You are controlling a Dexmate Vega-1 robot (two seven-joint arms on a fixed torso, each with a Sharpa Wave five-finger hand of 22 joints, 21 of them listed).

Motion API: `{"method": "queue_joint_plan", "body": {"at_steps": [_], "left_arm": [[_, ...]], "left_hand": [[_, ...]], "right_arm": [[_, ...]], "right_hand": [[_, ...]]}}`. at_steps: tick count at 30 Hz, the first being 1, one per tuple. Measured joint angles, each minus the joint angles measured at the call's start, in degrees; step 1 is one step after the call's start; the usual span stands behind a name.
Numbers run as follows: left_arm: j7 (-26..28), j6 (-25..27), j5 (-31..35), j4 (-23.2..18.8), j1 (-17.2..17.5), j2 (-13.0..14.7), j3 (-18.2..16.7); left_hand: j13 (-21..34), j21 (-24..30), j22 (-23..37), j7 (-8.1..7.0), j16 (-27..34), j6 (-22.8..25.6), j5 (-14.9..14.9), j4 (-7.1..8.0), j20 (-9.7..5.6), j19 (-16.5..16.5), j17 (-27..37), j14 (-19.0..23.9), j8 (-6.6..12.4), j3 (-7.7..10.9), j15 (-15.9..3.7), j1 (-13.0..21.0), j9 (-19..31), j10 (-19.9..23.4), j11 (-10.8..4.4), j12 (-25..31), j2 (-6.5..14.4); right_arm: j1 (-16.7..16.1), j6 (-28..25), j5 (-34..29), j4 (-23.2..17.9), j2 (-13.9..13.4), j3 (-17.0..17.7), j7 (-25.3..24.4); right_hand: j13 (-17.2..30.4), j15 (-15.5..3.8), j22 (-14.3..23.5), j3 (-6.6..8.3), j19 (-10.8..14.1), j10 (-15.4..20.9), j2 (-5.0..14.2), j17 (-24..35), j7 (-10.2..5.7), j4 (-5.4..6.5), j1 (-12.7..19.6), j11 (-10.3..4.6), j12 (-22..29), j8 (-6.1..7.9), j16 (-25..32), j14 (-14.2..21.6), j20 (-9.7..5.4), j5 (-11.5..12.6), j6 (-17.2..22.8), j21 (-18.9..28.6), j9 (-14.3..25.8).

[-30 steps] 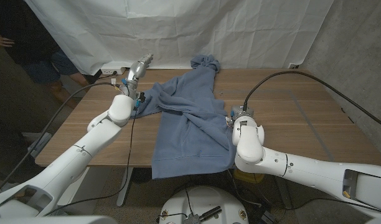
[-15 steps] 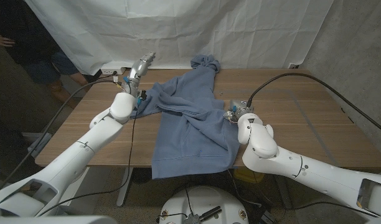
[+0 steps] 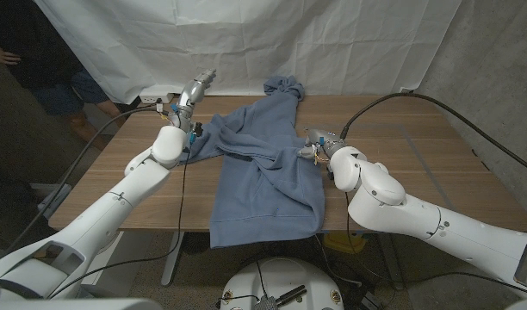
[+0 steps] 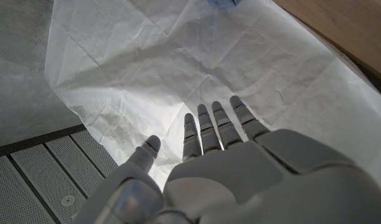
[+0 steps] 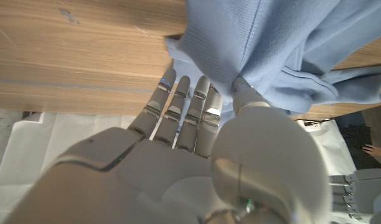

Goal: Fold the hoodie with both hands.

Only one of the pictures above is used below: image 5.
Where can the person in dark clothes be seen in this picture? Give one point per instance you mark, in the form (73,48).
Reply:
(377,151)

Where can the blue hoodie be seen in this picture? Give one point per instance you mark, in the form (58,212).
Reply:
(256,46)

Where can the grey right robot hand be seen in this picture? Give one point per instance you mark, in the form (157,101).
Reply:
(178,177)

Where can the white creased backdrop sheet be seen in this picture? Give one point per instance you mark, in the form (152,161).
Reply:
(69,130)

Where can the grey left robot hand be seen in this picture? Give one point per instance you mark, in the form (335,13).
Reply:
(368,193)

